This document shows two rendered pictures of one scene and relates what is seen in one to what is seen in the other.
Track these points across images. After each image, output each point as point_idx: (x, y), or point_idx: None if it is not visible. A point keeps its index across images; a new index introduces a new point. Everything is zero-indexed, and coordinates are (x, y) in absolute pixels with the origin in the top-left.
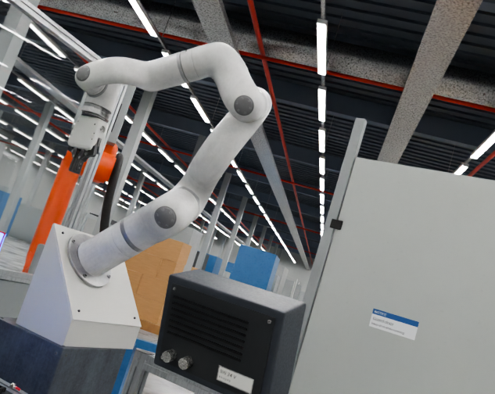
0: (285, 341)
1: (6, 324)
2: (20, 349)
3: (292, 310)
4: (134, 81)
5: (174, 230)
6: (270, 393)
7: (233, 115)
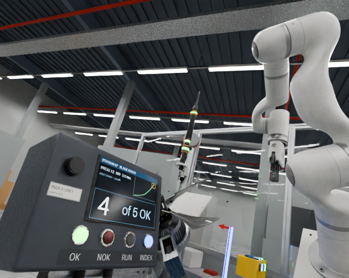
0: (23, 175)
1: None
2: None
3: (38, 143)
4: (261, 107)
5: (301, 182)
6: None
7: (264, 62)
